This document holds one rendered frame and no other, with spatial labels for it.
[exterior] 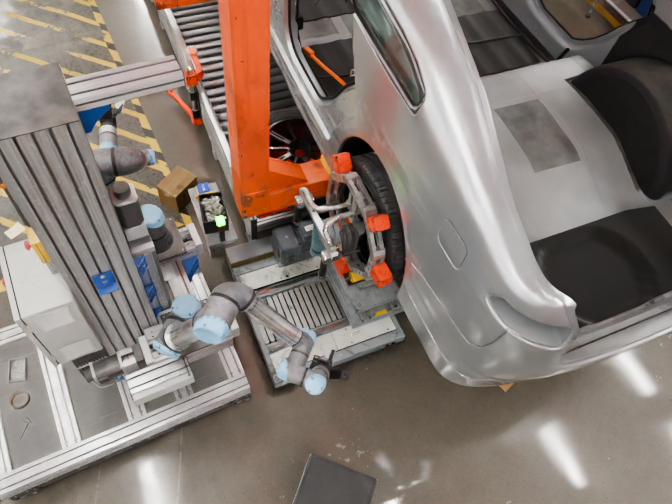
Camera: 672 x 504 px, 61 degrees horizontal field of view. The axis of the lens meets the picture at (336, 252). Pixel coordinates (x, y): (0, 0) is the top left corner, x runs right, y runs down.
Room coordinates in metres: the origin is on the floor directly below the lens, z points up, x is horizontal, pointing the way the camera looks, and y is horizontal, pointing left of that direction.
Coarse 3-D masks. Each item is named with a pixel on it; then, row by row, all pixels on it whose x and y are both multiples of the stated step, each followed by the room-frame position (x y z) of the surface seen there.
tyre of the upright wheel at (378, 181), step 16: (352, 160) 1.89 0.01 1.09; (368, 160) 1.85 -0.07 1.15; (368, 176) 1.75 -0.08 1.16; (384, 176) 1.75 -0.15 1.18; (384, 192) 1.66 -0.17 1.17; (384, 208) 1.60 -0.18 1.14; (400, 224) 1.56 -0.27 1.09; (400, 240) 1.50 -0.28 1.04; (400, 256) 1.47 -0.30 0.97; (400, 272) 1.47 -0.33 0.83
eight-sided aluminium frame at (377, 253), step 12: (336, 180) 1.82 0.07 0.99; (348, 180) 1.73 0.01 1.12; (360, 180) 1.75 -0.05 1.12; (336, 192) 1.89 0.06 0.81; (336, 204) 1.87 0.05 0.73; (360, 204) 1.61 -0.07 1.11; (372, 204) 1.62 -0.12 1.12; (372, 240) 1.49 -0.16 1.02; (372, 252) 1.45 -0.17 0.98; (384, 252) 1.47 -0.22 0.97; (348, 264) 1.59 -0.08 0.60; (360, 264) 1.58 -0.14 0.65; (372, 264) 1.44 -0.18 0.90; (360, 276) 1.49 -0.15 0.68
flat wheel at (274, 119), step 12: (276, 120) 2.61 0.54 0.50; (288, 120) 2.64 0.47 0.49; (300, 120) 2.67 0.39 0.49; (276, 132) 2.59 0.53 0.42; (288, 132) 2.64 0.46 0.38; (300, 132) 2.67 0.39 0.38; (276, 144) 2.59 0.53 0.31; (288, 144) 2.45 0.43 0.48; (300, 144) 2.51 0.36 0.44; (312, 144) 2.51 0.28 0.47; (288, 156) 2.35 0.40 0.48; (300, 156) 2.41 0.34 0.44; (312, 156) 2.39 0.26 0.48
